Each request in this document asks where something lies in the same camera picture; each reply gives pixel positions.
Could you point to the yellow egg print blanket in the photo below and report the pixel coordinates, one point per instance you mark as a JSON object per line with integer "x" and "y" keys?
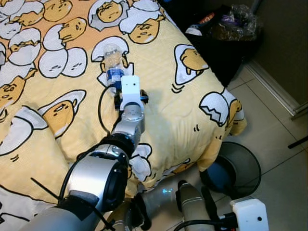
{"x": 168, "y": 96}

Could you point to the clear bottle with blue label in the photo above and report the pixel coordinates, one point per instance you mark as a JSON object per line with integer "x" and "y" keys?
{"x": 114, "y": 60}

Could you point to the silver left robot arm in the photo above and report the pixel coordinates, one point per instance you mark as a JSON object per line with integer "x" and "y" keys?
{"x": 91, "y": 178}

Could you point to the black rubbish bag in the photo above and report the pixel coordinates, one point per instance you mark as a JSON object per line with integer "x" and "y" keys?
{"x": 221, "y": 57}

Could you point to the red can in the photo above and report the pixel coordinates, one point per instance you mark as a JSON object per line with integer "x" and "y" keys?
{"x": 207, "y": 19}

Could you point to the dark grey wardrobe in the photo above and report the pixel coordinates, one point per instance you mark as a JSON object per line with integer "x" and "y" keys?
{"x": 284, "y": 38}

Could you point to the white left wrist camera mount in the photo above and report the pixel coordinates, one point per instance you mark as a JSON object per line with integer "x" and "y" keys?
{"x": 131, "y": 91}

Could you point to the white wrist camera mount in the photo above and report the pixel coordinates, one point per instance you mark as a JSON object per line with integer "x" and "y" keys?
{"x": 250, "y": 214}
{"x": 131, "y": 91}

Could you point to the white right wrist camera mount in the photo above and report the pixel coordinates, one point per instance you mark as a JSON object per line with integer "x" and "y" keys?
{"x": 250, "y": 214}

